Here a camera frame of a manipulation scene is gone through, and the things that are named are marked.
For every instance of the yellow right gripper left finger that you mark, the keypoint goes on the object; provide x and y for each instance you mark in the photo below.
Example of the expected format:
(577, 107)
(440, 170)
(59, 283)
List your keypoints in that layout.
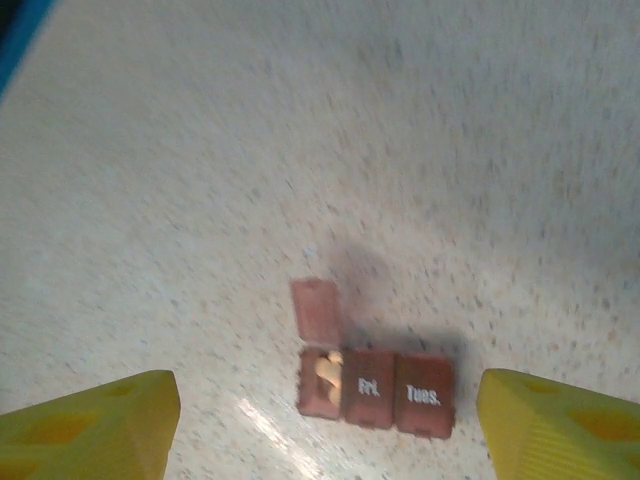
(85, 435)

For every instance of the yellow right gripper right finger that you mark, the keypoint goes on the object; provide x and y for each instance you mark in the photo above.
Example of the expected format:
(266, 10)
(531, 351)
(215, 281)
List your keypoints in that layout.
(565, 435)

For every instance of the brown weekly pill organizer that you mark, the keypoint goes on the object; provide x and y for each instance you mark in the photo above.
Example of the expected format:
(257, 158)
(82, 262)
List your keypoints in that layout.
(395, 395)

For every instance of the beige pill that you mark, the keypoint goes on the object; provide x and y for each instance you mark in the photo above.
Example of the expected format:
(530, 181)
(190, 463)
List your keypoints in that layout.
(326, 372)

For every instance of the blue table border trim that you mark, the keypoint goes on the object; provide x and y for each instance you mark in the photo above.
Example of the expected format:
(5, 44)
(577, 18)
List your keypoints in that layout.
(15, 40)

